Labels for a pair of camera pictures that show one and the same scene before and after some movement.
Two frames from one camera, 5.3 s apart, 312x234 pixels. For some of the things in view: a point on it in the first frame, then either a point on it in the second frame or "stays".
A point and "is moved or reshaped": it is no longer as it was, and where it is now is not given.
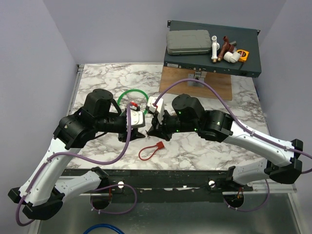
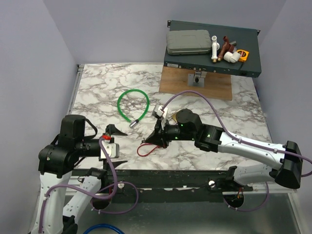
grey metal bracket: x=198 y=75 stays
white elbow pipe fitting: x=233 y=57 stays
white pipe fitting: x=215 y=48 stays
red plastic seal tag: x=158 y=146 is moved or reshaped
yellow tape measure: x=244 y=55 stays
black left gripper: x=135 y=134 to x=112 y=129
